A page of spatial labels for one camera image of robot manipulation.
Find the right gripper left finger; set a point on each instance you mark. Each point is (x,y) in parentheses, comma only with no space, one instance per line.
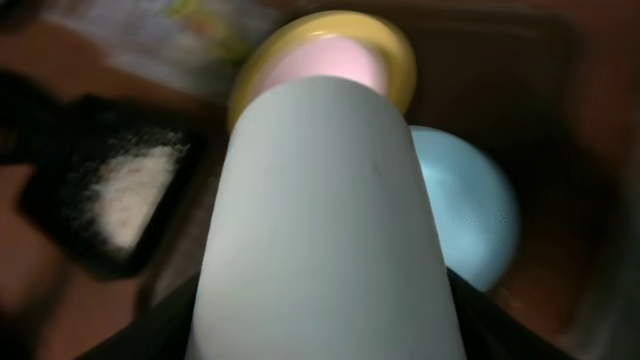
(160,334)

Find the clear plastic bin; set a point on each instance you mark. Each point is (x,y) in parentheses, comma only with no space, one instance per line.
(139,36)

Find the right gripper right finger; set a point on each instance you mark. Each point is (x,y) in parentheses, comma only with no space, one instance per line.
(490,333)

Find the pile of rice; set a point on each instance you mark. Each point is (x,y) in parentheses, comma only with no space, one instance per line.
(126,186)

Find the white cup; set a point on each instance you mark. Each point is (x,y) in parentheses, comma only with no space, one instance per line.
(322,243)

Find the brown serving tray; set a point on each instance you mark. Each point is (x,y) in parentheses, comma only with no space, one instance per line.
(500,77)

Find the green snack wrapper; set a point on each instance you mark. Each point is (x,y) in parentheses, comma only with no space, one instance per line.
(221,38)

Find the pink bowl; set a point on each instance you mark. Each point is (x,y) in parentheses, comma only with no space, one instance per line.
(334,56)

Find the black tray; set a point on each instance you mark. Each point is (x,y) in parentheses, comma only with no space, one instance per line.
(52,196)

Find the light blue bowl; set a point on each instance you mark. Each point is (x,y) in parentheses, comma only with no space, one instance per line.
(475,209)

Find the yellow plate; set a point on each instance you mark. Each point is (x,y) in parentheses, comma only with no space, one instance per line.
(376,33)

